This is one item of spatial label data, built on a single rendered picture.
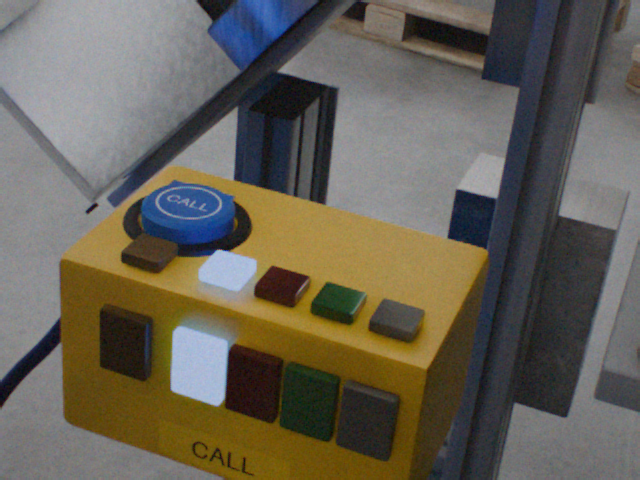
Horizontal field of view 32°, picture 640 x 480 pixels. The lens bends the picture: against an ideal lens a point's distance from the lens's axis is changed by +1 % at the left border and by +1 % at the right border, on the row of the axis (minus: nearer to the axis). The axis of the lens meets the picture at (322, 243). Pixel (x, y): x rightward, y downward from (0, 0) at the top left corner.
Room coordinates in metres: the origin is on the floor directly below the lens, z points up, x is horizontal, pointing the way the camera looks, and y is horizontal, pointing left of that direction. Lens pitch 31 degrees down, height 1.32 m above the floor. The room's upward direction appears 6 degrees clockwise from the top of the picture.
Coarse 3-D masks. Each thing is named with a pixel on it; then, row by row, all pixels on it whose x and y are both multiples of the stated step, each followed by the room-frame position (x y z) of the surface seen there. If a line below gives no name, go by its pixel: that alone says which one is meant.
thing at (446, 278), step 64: (256, 192) 0.45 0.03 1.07; (64, 256) 0.38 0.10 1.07; (192, 256) 0.39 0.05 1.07; (256, 256) 0.40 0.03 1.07; (320, 256) 0.40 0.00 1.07; (384, 256) 0.41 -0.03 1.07; (448, 256) 0.41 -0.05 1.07; (64, 320) 0.38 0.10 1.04; (192, 320) 0.36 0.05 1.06; (256, 320) 0.35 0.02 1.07; (320, 320) 0.36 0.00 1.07; (448, 320) 0.37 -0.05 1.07; (64, 384) 0.38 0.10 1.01; (128, 384) 0.37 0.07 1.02; (384, 384) 0.34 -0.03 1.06; (448, 384) 0.38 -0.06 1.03; (192, 448) 0.36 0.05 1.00; (256, 448) 0.35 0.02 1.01; (320, 448) 0.34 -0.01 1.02
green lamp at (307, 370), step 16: (288, 368) 0.34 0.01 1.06; (304, 368) 0.34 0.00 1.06; (288, 384) 0.34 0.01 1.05; (304, 384) 0.34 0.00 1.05; (320, 384) 0.34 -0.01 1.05; (336, 384) 0.34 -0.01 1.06; (288, 400) 0.34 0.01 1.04; (304, 400) 0.34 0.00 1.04; (320, 400) 0.34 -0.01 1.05; (336, 400) 0.34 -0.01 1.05; (288, 416) 0.34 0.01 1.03; (304, 416) 0.34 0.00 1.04; (320, 416) 0.34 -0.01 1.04; (304, 432) 0.34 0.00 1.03; (320, 432) 0.34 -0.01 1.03
